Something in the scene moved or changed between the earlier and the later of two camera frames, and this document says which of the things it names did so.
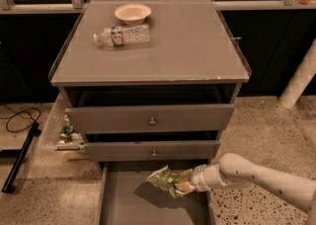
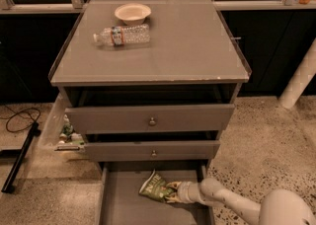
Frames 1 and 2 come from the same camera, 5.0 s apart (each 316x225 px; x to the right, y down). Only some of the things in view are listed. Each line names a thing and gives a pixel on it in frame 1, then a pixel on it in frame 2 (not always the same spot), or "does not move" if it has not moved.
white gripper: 197,180 to 186,191
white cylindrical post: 302,75 does not move
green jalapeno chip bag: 166,180 to 155,187
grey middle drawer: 151,150 does not move
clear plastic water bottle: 122,36 does not move
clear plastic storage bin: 58,131 does not move
